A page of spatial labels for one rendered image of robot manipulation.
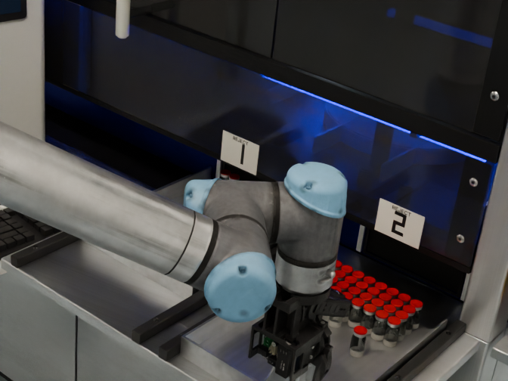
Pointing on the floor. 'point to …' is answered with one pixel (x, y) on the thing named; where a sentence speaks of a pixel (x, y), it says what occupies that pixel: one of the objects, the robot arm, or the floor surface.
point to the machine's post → (488, 280)
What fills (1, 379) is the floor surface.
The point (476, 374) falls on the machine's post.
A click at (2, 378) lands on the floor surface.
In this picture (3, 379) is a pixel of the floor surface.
